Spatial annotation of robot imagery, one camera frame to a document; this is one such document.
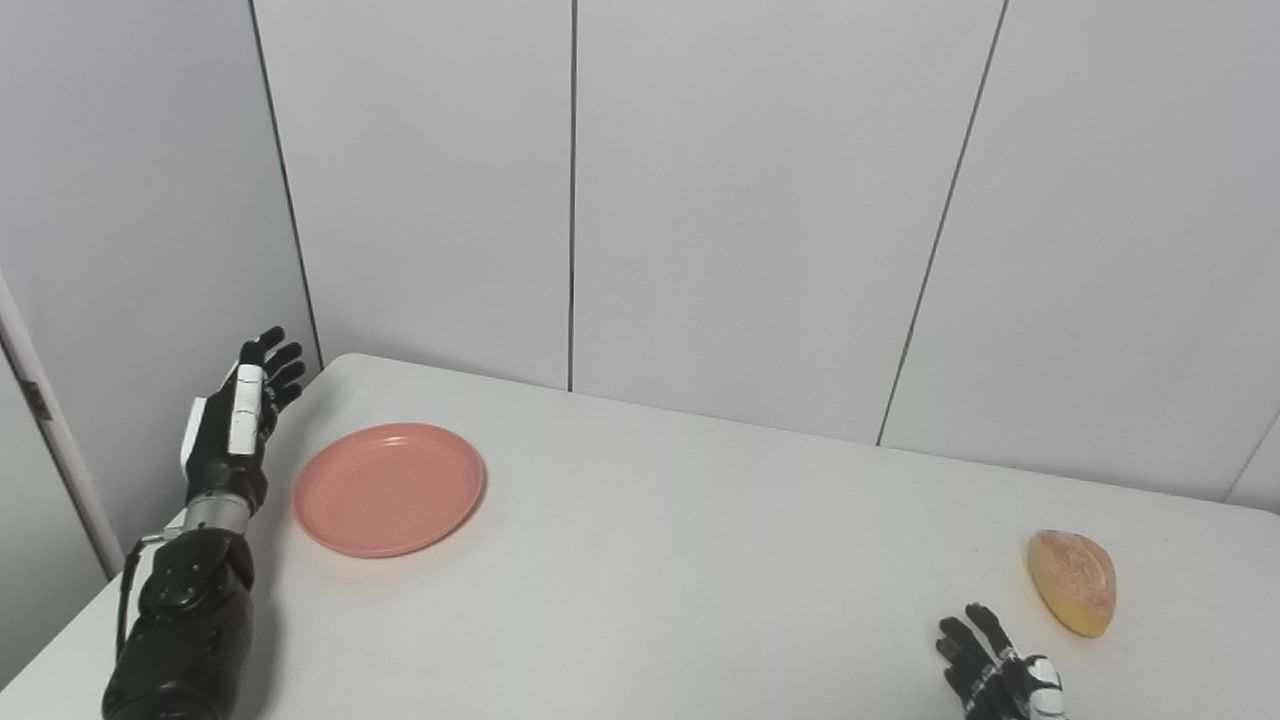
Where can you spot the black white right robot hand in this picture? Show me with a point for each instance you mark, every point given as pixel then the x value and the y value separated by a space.
pixel 990 680

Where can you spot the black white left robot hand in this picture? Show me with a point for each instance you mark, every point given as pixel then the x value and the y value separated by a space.
pixel 215 460

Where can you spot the golden bread roll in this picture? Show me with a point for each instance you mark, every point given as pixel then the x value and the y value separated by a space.
pixel 1075 585

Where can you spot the pink round plate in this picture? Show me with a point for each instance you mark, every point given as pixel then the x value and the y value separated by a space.
pixel 390 488

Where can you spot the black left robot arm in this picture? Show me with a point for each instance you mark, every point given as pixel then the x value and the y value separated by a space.
pixel 185 620

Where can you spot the white partition post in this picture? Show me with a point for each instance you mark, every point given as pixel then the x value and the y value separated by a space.
pixel 60 450

